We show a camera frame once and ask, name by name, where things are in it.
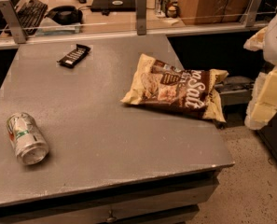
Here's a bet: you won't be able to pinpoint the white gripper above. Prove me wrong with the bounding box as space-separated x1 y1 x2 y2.
243 14 277 130

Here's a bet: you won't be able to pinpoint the brown sea salt chip bag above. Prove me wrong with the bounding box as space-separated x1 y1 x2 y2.
121 54 229 122

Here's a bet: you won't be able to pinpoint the black rxbar chocolate bar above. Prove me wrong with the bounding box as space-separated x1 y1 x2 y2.
58 44 90 69

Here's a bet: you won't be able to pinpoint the grey side shelf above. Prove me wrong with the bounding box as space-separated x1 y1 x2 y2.
215 76 255 106

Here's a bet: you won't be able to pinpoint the brown cardboard box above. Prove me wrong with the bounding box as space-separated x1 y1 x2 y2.
178 0 250 25

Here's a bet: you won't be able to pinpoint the drink cans on desk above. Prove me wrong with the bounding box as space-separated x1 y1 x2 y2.
155 0 179 18

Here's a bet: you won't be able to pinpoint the black laptop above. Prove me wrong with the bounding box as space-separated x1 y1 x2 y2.
90 0 135 12

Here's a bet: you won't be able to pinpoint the grey desk drawer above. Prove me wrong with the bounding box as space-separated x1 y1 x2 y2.
0 172 219 224

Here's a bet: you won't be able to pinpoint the black headphones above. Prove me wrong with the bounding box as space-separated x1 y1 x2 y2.
47 6 83 25

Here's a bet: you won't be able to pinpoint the black keyboard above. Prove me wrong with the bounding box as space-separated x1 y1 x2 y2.
18 0 48 35

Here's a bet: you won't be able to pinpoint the silver soda can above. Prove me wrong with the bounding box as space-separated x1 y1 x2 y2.
7 112 49 165

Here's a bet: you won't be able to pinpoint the grey metal bracket right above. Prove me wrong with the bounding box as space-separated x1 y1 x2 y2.
242 0 262 27

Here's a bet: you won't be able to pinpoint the grey metal bracket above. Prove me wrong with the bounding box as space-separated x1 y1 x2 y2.
135 0 146 35
242 0 262 27
0 0 27 44

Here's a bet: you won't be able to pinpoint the grey metal bracket middle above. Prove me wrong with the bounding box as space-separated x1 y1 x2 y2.
135 0 146 35

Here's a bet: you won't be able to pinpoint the grey metal bracket left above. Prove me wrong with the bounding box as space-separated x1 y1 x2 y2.
0 0 27 44

